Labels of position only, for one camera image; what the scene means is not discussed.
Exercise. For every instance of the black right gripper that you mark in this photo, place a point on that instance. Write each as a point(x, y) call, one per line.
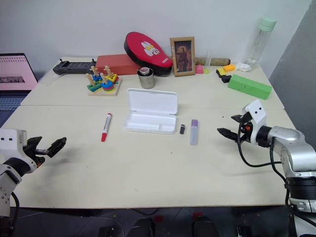
point(245, 130)

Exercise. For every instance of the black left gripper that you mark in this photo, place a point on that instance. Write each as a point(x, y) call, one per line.
point(33, 150)

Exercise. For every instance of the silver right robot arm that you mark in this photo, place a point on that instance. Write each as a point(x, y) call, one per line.
point(291, 158)

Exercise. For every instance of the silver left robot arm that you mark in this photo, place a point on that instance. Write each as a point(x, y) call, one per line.
point(6, 181)

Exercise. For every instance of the white plastic case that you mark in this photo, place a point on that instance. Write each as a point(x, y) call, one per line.
point(151, 111)

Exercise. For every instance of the purple capped highlighter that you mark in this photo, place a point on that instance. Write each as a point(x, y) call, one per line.
point(194, 132)

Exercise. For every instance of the green rectangular block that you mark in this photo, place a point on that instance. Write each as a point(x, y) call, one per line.
point(249, 86)

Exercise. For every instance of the black yellow toy piece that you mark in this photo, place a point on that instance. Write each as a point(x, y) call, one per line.
point(220, 72)

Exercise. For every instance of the orange toy block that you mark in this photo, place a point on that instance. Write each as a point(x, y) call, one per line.
point(229, 67)

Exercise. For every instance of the crumpled white paper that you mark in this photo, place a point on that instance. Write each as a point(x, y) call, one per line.
point(243, 66)

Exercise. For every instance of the small yellow green toy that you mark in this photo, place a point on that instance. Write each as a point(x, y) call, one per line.
point(206, 71)

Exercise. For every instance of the red whiteboard marker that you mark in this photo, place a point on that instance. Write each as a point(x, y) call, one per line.
point(106, 127)

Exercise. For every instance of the pink toy block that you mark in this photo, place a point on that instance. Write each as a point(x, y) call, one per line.
point(199, 69)

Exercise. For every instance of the brown wooden rolling stick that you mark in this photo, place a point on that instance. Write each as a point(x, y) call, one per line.
point(219, 60)

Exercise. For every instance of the clear plastic tube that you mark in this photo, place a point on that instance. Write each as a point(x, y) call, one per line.
point(207, 59)

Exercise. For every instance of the laptop with pink screen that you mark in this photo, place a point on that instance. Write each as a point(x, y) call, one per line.
point(13, 79)

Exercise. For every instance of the black handheld controller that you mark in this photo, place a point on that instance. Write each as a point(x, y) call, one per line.
point(71, 67)

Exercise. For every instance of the wooden shape stacking toy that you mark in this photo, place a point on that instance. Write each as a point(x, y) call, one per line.
point(104, 82)

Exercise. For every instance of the wooden framed picture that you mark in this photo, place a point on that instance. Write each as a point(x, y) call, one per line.
point(183, 56)

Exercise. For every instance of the clear bottle with green lid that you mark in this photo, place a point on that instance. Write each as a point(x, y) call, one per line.
point(259, 42)

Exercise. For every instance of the steel cup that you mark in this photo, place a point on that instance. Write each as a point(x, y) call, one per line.
point(146, 79)

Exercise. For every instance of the pink item in cup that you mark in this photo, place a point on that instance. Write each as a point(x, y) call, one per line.
point(144, 71)

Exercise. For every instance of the red brick block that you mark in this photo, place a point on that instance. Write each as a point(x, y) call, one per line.
point(114, 64)

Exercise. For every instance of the red black boxing pad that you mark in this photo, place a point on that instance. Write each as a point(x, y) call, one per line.
point(145, 53)

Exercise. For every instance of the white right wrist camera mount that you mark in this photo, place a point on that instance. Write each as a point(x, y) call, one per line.
point(255, 116)

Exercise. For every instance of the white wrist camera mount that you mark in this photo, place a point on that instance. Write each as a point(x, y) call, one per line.
point(12, 145)
point(255, 116)

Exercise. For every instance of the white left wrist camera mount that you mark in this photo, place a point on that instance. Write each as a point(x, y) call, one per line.
point(12, 145)

